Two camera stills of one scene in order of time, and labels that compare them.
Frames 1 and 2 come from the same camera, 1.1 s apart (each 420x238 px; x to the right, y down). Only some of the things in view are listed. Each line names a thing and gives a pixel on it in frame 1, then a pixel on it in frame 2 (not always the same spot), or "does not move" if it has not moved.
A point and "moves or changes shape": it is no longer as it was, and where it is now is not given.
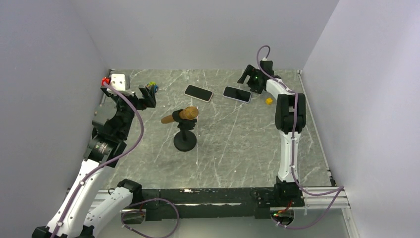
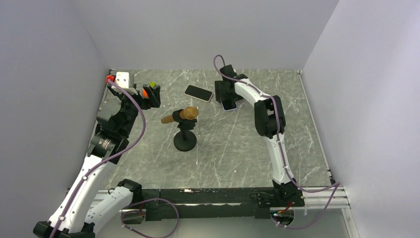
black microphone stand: [184, 140] does not move
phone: [236, 94] moves or changes shape
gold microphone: [189, 113] does not move
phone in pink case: [198, 93] does not move
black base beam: [213, 203] does not move
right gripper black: [251, 72] → [220, 86]
